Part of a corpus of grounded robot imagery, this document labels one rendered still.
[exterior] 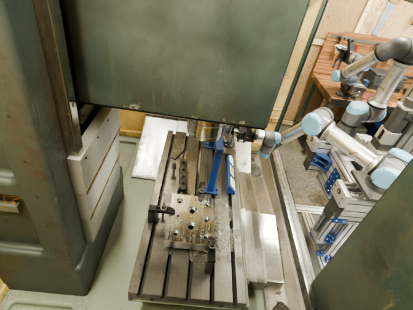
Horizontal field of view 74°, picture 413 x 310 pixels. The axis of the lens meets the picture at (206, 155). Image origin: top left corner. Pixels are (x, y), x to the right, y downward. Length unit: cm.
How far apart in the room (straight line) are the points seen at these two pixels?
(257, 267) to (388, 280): 72
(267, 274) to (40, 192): 119
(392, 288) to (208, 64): 91
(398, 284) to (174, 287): 81
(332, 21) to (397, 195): 308
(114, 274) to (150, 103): 101
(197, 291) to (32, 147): 85
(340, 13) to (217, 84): 317
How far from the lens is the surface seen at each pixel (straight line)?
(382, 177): 152
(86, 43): 94
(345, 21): 402
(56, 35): 85
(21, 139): 91
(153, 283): 131
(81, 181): 111
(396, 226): 111
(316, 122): 151
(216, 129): 105
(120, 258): 170
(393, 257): 112
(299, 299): 170
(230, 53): 87
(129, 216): 185
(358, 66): 203
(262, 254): 168
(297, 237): 174
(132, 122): 241
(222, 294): 132
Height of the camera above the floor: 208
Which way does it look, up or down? 38 degrees down
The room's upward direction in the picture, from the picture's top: 11 degrees clockwise
